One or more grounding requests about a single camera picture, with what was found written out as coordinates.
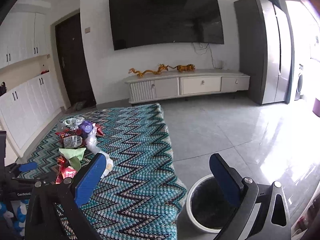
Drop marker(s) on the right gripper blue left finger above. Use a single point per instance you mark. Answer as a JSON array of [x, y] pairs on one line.
[[87, 178]]

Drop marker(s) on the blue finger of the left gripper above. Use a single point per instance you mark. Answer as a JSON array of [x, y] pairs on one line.
[[27, 167]]

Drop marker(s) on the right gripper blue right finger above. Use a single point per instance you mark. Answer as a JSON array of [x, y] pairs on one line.
[[228, 179]]

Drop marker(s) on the red snack wrapper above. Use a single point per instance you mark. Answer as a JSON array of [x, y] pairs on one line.
[[65, 170]]

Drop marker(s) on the white plastic bag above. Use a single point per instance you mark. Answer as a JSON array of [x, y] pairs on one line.
[[91, 144]]

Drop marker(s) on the grey printed snack packet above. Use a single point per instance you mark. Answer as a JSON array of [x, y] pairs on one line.
[[71, 141]]

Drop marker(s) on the purple plastic bag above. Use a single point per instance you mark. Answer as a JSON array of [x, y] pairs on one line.
[[86, 126]]

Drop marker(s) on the white printed wrapper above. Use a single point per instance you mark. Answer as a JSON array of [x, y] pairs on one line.
[[73, 123]]

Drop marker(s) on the light green paper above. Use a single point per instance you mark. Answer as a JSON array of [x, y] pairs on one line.
[[74, 156]]

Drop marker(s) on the white round trash bin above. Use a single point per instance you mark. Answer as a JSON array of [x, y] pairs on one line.
[[207, 207]]

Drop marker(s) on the blue white gloved hand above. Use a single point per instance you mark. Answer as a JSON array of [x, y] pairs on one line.
[[13, 222]]

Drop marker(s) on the teal zigzag woven rug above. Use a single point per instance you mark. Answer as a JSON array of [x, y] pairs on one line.
[[142, 196]]

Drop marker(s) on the shoes by door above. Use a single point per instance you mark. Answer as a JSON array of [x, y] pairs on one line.
[[77, 106]]

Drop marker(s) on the black bag on shelf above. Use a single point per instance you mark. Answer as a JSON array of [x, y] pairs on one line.
[[3, 88]]

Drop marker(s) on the white washing machine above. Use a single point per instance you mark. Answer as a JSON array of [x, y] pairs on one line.
[[299, 87]]

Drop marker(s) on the purple round stool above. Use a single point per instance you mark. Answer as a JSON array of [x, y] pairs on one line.
[[316, 107]]

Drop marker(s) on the white low tv cabinet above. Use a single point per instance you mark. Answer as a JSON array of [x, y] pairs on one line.
[[171, 84]]

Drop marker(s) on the golden tiger figurine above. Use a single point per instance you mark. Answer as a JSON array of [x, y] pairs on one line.
[[182, 68]]

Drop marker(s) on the golden dragon figurine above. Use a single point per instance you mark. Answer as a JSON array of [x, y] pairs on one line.
[[159, 71]]

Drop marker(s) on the dark brown entrance door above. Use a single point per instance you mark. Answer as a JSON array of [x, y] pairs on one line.
[[72, 62]]

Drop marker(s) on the grey double-door refrigerator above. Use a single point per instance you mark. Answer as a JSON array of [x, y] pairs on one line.
[[265, 49]]

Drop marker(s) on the white wall cabinet unit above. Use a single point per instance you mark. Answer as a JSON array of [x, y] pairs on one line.
[[33, 97]]

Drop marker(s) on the large black wall television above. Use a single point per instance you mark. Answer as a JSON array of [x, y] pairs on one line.
[[137, 23]]

